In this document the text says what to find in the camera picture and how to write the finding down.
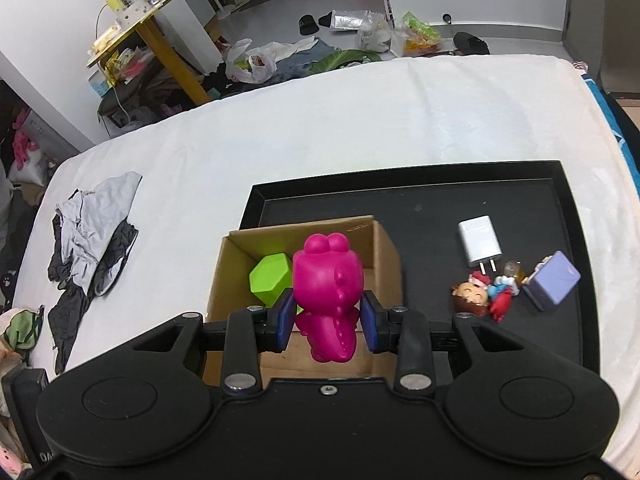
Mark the silver foil bag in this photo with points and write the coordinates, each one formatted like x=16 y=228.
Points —
x=350 y=20

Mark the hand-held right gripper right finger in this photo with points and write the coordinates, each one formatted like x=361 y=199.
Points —
x=368 y=321

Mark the lavender box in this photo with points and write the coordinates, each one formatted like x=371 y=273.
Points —
x=552 y=280

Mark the green leaf-shaped mat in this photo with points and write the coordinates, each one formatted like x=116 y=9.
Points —
x=345 y=59

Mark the black tray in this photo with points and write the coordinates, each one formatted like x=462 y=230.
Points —
x=425 y=210

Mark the pink dinosaur figurine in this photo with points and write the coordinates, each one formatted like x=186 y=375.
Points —
x=322 y=280

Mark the grey and black clothing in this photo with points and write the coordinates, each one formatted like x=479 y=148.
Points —
x=95 y=215

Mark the pink plush toy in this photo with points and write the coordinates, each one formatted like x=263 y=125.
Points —
x=25 y=142

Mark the clear plastic bag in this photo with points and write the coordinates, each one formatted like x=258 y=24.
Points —
x=375 y=35

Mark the brown cardboard box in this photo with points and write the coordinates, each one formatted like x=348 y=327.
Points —
x=386 y=260

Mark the brown-haired girl figurine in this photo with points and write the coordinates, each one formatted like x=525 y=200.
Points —
x=470 y=295

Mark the red and blue figurine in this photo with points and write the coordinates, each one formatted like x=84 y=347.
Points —
x=500 y=304

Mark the green hexagonal box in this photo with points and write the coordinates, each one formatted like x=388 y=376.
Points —
x=270 y=277

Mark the white charger plug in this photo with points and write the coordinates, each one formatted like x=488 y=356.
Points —
x=477 y=240

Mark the small glass bottle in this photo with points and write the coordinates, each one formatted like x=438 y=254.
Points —
x=511 y=270

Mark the yellow side table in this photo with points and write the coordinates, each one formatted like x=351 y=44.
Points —
x=165 y=55

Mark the white plastic bag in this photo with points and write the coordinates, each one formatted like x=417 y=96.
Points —
x=245 y=62

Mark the green snack bag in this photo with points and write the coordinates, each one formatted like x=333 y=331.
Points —
x=420 y=35

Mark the black slipper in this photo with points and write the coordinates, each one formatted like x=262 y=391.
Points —
x=470 y=42

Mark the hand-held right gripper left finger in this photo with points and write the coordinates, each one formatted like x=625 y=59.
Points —
x=283 y=321

